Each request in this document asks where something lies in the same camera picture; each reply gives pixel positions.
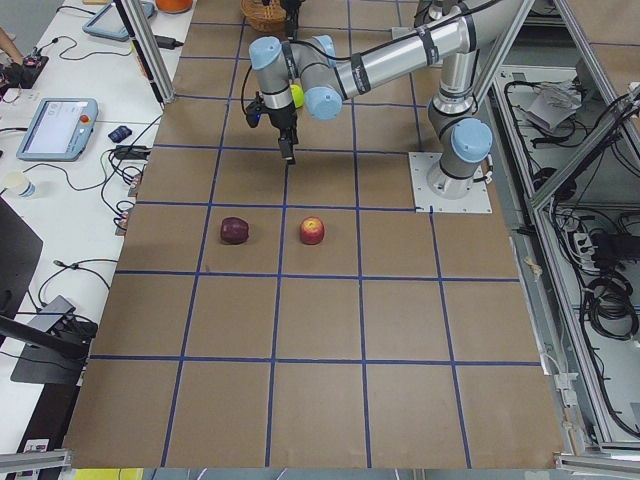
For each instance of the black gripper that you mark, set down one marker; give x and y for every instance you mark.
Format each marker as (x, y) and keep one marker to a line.
(281, 117)
(290, 18)

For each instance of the green apple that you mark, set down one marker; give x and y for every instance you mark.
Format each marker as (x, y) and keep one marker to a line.
(297, 95)

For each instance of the red yellow apple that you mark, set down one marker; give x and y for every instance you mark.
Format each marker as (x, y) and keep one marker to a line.
(311, 231)

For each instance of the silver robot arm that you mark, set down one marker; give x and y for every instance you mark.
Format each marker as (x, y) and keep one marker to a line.
(328, 80)

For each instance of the woven wicker basket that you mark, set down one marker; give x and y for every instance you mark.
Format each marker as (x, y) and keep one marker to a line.
(264, 17)

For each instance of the dark red apple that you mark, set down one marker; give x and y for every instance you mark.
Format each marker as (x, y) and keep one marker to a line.
(234, 230)

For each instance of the orange bucket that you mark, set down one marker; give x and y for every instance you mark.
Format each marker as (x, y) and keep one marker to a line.
(174, 6)

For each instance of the black power adapter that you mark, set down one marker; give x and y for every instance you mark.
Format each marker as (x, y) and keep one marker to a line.
(168, 43)

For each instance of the blue checkered pouch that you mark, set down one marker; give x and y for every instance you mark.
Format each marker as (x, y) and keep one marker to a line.
(119, 134)

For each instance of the far teach pendant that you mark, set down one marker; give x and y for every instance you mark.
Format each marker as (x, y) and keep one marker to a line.
(107, 23)

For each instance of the teach pendant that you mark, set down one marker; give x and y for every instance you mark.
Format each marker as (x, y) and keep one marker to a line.
(60, 130)
(107, 23)

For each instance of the near teach pendant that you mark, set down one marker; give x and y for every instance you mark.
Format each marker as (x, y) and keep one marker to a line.
(60, 130)

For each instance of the black circuit board box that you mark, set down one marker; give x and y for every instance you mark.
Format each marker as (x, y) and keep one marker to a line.
(23, 75)

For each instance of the white paper cup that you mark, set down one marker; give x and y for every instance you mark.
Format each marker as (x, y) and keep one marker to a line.
(19, 184)

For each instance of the black monitor stand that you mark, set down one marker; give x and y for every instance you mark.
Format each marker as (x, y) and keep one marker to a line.
(55, 340)

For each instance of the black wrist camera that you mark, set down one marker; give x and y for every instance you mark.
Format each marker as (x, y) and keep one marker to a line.
(254, 110)

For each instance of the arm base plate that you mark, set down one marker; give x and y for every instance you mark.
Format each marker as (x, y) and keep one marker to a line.
(402, 38)
(434, 192)

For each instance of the aluminium frame post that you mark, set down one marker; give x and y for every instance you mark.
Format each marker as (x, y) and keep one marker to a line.
(135, 21)

